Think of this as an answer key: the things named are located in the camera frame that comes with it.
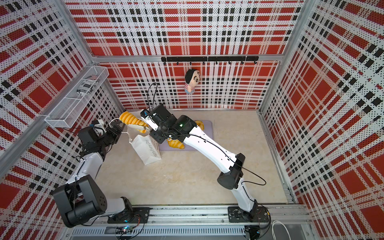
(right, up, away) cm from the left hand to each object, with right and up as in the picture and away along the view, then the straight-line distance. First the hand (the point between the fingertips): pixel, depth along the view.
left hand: (127, 125), depth 84 cm
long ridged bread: (+7, +4, -13) cm, 15 cm away
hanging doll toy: (+37, +29, +7) cm, 47 cm away
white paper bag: (+12, -15, +2) cm, 19 cm away
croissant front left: (+25, -12, +13) cm, 31 cm away
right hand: (+22, -2, -14) cm, 26 cm away
